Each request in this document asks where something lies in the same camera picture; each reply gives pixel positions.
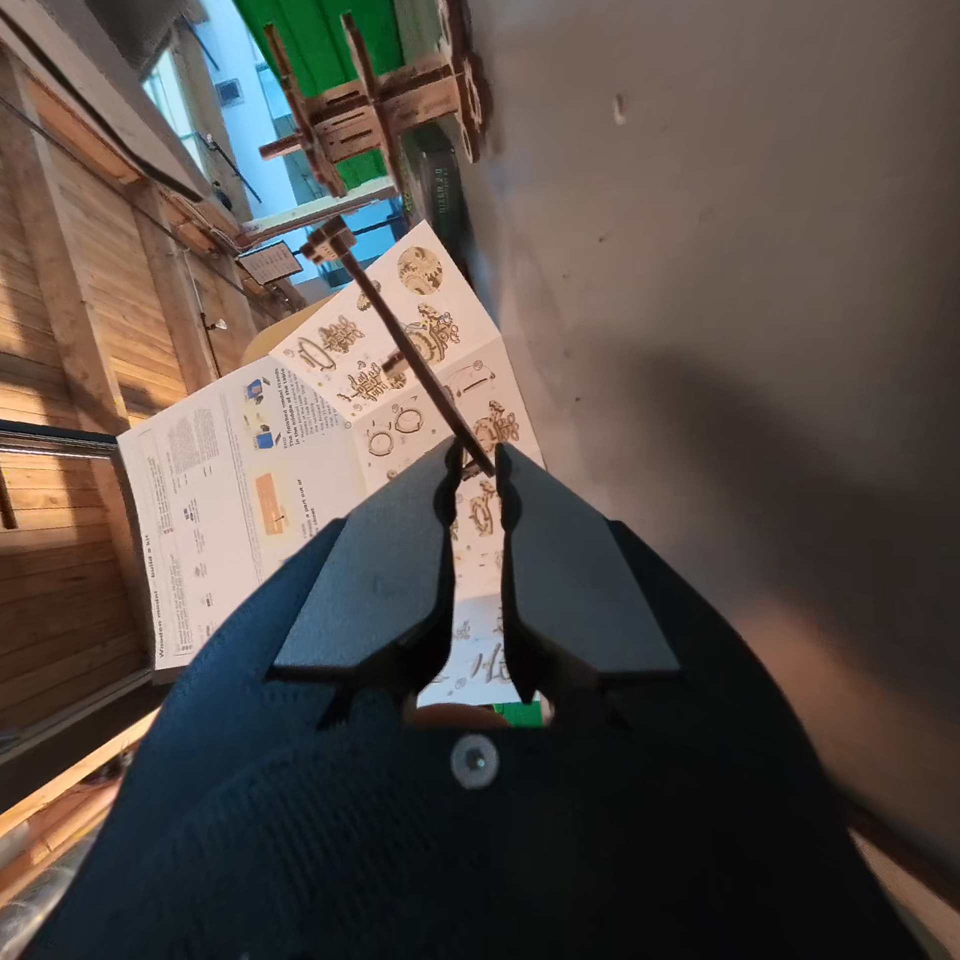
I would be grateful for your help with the folded assembly instruction sheet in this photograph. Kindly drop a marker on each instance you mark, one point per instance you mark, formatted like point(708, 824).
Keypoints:
point(465, 390)

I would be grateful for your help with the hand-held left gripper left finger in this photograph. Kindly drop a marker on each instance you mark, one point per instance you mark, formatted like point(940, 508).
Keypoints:
point(367, 592)

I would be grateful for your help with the round wooden frame part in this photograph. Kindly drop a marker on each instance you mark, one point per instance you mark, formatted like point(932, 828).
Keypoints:
point(420, 360)

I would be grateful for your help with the green plastic bin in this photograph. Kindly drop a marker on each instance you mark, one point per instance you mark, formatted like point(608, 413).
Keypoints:
point(330, 52)
point(521, 714)

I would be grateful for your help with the wooden flower-disc rod assembly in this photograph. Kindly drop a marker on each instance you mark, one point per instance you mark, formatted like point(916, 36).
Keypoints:
point(390, 105)

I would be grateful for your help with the white wall sign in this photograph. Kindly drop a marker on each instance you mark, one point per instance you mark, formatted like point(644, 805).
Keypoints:
point(270, 262)

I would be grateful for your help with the black model kit box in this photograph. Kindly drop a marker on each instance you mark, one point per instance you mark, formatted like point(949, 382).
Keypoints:
point(442, 195)

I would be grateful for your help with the white instruction board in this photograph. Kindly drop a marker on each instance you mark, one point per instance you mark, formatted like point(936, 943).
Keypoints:
point(225, 510)

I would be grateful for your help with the tan rounded wooden panel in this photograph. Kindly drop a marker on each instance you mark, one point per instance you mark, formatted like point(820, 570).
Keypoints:
point(289, 326)

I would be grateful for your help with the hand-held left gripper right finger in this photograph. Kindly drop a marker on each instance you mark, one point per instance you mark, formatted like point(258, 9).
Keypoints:
point(585, 592)

